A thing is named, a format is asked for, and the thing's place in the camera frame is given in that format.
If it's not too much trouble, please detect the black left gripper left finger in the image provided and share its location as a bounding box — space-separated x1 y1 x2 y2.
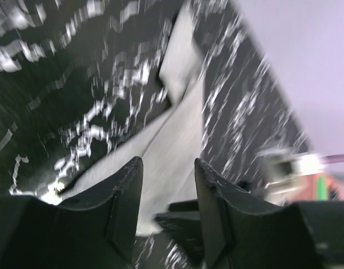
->
0 157 143 268

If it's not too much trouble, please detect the pink divided tray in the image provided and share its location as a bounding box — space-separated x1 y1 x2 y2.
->
312 173 344 201

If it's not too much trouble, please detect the black marbled table mat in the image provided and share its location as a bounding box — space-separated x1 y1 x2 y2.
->
0 1 310 268

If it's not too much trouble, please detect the grey cloth napkin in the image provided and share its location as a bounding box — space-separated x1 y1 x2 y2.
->
62 4 204 236

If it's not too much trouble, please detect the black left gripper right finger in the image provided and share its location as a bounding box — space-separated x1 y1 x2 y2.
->
194 159 344 268

